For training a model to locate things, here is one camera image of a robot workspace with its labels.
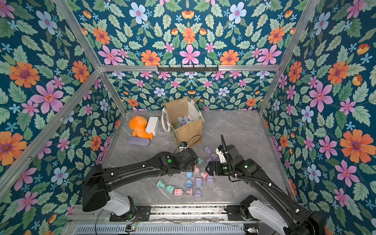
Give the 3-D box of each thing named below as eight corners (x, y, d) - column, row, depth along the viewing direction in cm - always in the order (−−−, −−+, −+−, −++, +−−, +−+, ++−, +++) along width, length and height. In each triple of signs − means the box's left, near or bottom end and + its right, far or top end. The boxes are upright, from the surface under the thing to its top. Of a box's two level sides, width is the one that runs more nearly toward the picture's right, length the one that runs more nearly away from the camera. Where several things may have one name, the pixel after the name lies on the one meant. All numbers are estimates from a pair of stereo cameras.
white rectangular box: (146, 135, 107) (144, 131, 103) (151, 120, 117) (149, 115, 113) (156, 135, 107) (154, 131, 103) (159, 120, 117) (158, 115, 113)
